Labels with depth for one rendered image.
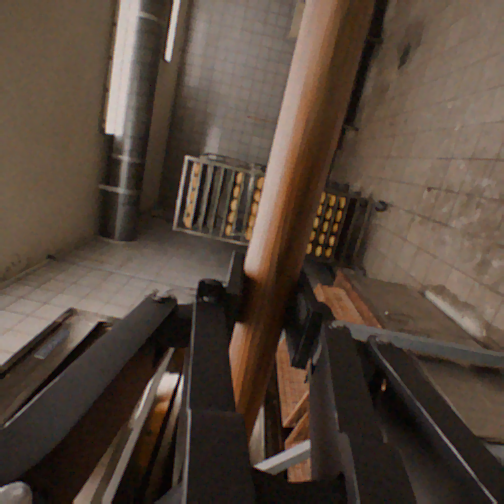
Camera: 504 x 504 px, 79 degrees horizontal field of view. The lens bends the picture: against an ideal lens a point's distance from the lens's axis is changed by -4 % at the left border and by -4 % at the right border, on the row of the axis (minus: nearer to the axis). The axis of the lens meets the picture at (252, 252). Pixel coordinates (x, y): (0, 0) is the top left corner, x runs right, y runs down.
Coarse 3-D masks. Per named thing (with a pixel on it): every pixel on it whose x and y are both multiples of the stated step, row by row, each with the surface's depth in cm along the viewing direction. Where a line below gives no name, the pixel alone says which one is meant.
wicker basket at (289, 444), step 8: (384, 384) 98; (304, 416) 121; (304, 424) 122; (296, 432) 123; (304, 432) 123; (288, 440) 124; (296, 440) 124; (304, 440) 124; (288, 448) 122; (296, 464) 115; (304, 464) 115; (288, 472) 112; (296, 472) 112; (304, 472) 112; (288, 480) 110; (296, 480) 109; (304, 480) 109
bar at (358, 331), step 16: (352, 336) 109; (384, 336) 109; (400, 336) 109; (416, 336) 112; (432, 352) 111; (448, 352) 111; (464, 352) 111; (480, 352) 111; (496, 352) 114; (304, 448) 64; (496, 448) 66; (272, 464) 65; (288, 464) 65
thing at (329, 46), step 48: (336, 0) 13; (336, 48) 13; (288, 96) 14; (336, 96) 14; (288, 144) 14; (288, 192) 15; (288, 240) 15; (288, 288) 16; (240, 336) 17; (240, 384) 18
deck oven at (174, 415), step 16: (96, 320) 180; (112, 320) 183; (16, 352) 141; (272, 368) 175; (176, 384) 159; (272, 384) 162; (176, 400) 157; (272, 400) 151; (176, 416) 181; (272, 416) 141; (160, 432) 130; (176, 432) 203; (272, 432) 133; (160, 448) 126; (272, 448) 124; (160, 464) 141; (144, 480) 109; (160, 480) 161; (144, 496) 104; (160, 496) 187
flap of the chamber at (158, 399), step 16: (176, 352) 153; (160, 368) 133; (176, 368) 154; (160, 384) 126; (160, 400) 126; (144, 416) 108; (160, 416) 127; (144, 432) 106; (128, 448) 95; (144, 448) 107; (128, 464) 92; (144, 464) 107; (112, 480) 85; (128, 480) 92; (112, 496) 81; (128, 496) 92
